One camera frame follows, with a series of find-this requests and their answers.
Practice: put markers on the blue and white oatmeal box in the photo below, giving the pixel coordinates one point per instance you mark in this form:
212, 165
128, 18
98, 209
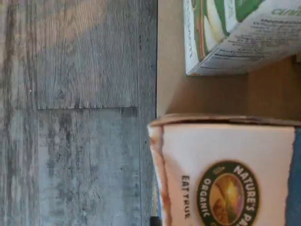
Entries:
211, 146

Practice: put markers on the wooden shelf board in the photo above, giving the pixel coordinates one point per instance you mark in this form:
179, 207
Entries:
169, 70

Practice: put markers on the green oatmeal box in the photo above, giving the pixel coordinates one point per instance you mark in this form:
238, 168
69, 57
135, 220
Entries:
211, 23

